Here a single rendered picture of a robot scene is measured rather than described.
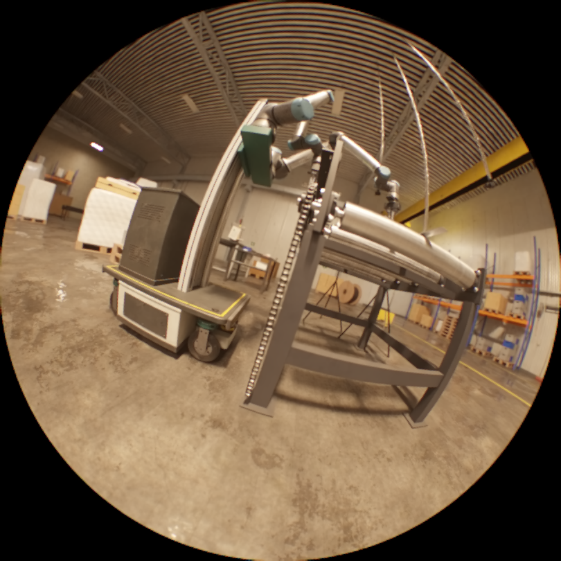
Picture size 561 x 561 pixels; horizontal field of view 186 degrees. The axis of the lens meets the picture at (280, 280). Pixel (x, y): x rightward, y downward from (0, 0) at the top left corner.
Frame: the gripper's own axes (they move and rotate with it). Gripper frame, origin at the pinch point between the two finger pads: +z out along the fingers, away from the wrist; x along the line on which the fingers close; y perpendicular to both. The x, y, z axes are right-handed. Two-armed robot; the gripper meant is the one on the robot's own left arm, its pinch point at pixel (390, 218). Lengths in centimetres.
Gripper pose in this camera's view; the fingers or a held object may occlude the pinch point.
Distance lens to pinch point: 141.9
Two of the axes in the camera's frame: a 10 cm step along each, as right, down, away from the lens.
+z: -2.9, 9.5, 0.7
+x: -4.9, -2.1, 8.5
